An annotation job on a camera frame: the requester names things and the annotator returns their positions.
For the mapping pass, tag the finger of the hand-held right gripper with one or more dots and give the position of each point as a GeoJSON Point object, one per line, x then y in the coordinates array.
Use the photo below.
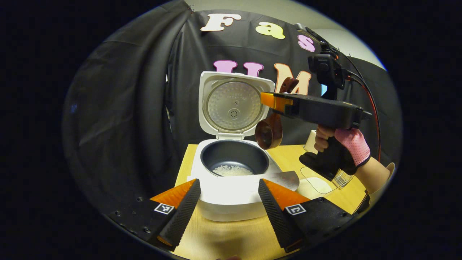
{"type": "Point", "coordinates": [276, 101]}

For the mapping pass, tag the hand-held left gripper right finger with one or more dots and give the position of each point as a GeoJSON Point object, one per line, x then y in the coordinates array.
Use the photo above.
{"type": "Point", "coordinates": [276, 216]}

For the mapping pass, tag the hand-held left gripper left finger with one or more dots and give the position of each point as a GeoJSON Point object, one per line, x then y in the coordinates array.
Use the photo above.
{"type": "Point", "coordinates": [186, 213]}

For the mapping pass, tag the brown wooden spoon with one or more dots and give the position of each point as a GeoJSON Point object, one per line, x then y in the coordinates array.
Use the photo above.
{"type": "Point", "coordinates": [269, 133]}

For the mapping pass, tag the white rice cooker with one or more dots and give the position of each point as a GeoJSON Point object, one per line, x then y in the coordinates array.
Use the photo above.
{"type": "Point", "coordinates": [231, 202]}

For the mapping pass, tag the clear-lidded rice box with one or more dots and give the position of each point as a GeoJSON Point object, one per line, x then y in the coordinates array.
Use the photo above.
{"type": "Point", "coordinates": [317, 184]}

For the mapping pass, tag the heap of white rice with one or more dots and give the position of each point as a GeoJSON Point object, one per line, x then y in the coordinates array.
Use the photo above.
{"type": "Point", "coordinates": [232, 170]}

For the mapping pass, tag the white toaster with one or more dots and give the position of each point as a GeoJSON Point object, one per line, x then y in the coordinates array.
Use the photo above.
{"type": "Point", "coordinates": [309, 144]}

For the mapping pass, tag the black backdrop cloth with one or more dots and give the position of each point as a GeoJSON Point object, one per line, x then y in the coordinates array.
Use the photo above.
{"type": "Point", "coordinates": [126, 126]}

